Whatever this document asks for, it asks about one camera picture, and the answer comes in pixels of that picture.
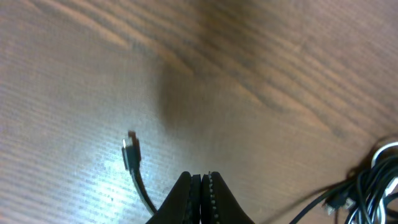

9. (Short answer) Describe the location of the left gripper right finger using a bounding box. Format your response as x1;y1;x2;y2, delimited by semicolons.
200;172;254;224

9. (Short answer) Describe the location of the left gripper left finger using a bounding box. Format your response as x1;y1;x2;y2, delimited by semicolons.
147;171;201;224

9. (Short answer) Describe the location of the black USB cable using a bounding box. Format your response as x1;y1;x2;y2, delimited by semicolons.
121;130;398;224

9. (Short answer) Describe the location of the white USB cable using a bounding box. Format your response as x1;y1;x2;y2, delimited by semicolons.
323;141;398;224

